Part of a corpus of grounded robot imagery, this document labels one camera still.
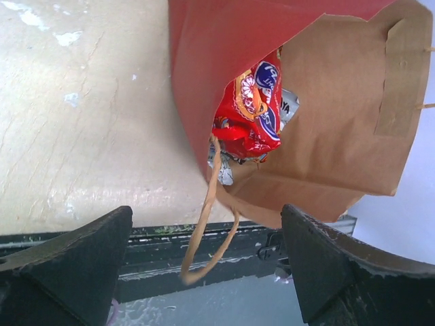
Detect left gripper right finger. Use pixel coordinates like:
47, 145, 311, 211
281, 204, 434, 326

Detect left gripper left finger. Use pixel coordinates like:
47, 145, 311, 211
1, 206, 133, 325

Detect red candy bag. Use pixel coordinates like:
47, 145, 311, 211
212, 48, 282, 163

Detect red brown paper bag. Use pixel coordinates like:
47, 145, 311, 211
169, 1, 434, 285

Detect silver white snack wrapper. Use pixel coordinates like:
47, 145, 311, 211
207, 88, 299, 185

